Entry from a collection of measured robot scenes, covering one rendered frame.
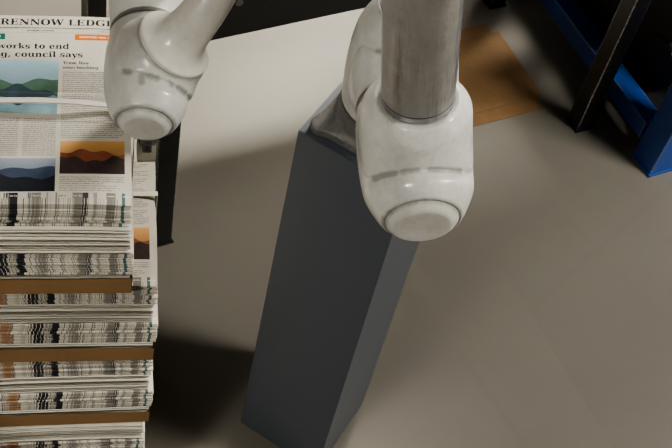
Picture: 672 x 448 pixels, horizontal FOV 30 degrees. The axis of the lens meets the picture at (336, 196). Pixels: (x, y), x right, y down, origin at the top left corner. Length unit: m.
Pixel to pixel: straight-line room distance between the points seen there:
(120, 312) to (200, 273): 0.97
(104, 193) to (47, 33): 0.32
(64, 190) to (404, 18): 0.57
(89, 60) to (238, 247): 1.19
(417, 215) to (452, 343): 1.35
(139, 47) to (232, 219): 1.56
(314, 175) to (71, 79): 0.42
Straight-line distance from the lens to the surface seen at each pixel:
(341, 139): 1.98
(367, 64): 1.82
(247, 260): 3.05
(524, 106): 3.54
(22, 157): 1.85
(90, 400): 2.31
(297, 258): 2.23
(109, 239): 1.86
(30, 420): 2.37
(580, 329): 3.14
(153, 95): 1.58
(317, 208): 2.10
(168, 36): 1.58
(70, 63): 1.97
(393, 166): 1.68
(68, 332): 2.11
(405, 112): 1.64
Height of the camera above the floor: 2.50
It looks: 51 degrees down
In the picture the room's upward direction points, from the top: 14 degrees clockwise
